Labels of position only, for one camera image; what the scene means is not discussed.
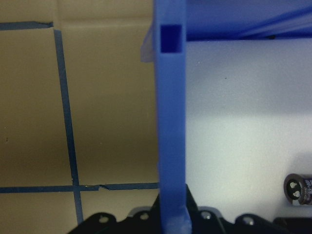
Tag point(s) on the white foam liner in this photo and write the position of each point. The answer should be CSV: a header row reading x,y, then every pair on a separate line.
x,y
231,122

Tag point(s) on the blue plastic capacitor bin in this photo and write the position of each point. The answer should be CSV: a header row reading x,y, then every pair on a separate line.
x,y
170,122

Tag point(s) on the black cylindrical capacitor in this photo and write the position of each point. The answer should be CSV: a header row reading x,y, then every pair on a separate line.
x,y
299,190

